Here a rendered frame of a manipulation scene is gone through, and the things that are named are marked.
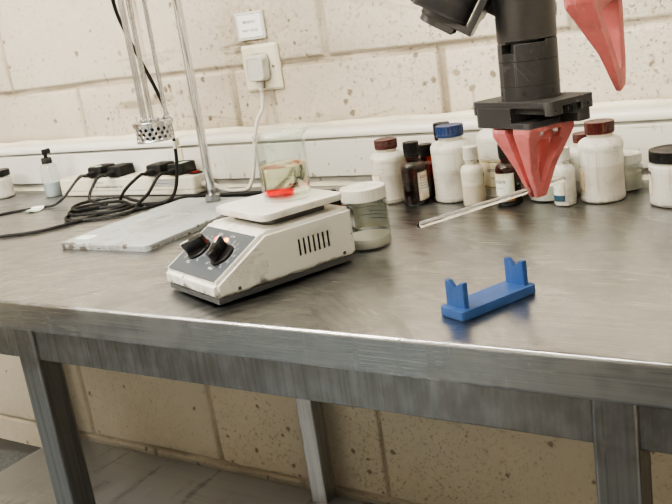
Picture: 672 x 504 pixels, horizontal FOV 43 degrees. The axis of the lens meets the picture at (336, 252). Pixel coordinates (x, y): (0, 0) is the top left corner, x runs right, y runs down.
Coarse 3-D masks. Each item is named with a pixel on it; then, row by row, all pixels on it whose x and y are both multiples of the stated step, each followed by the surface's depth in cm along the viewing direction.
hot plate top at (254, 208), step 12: (312, 192) 108; (324, 192) 107; (336, 192) 105; (228, 204) 108; (240, 204) 107; (252, 204) 106; (264, 204) 105; (276, 204) 104; (288, 204) 103; (300, 204) 102; (312, 204) 102; (324, 204) 104; (240, 216) 103; (252, 216) 100; (264, 216) 99; (276, 216) 100
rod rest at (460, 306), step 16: (512, 272) 87; (448, 288) 83; (464, 288) 82; (496, 288) 87; (512, 288) 86; (528, 288) 86; (448, 304) 84; (464, 304) 82; (480, 304) 83; (496, 304) 84; (464, 320) 82
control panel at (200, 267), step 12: (216, 228) 106; (228, 240) 101; (240, 240) 100; (252, 240) 98; (204, 252) 103; (240, 252) 98; (180, 264) 104; (192, 264) 102; (204, 264) 101; (228, 264) 97; (204, 276) 98; (216, 276) 97
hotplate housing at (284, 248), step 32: (224, 224) 106; (256, 224) 103; (288, 224) 101; (320, 224) 103; (256, 256) 98; (288, 256) 101; (320, 256) 103; (352, 256) 107; (192, 288) 100; (224, 288) 96; (256, 288) 99
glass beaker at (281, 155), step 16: (304, 128) 106; (256, 144) 104; (272, 144) 102; (288, 144) 103; (304, 144) 105; (272, 160) 103; (288, 160) 103; (304, 160) 105; (272, 176) 103; (288, 176) 103; (304, 176) 105; (272, 192) 104; (288, 192) 104; (304, 192) 105
